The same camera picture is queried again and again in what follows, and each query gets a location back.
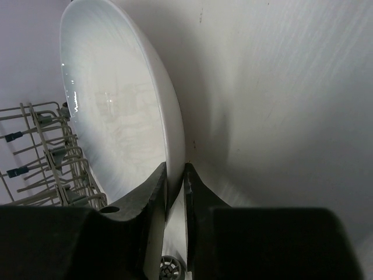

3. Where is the grey wire dish rack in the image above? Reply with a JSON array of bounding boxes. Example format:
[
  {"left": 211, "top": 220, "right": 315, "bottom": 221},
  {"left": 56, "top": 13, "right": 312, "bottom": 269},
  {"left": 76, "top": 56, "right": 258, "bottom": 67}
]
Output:
[{"left": 1, "top": 101, "right": 108, "bottom": 210}]

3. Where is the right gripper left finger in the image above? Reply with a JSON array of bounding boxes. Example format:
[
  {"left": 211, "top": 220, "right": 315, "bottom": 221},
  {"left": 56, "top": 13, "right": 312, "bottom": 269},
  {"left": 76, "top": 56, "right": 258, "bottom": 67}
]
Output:
[{"left": 100, "top": 163, "right": 167, "bottom": 279}]

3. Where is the white oval plate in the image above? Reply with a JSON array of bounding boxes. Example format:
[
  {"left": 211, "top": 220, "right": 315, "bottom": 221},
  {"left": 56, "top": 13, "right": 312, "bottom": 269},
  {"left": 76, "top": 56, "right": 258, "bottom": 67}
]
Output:
[{"left": 59, "top": 0, "right": 189, "bottom": 280}]

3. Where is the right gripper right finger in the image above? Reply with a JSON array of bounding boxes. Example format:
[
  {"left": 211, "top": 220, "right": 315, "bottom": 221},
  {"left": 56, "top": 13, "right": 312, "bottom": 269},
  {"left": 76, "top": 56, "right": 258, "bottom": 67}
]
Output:
[{"left": 183, "top": 163, "right": 231, "bottom": 279}]

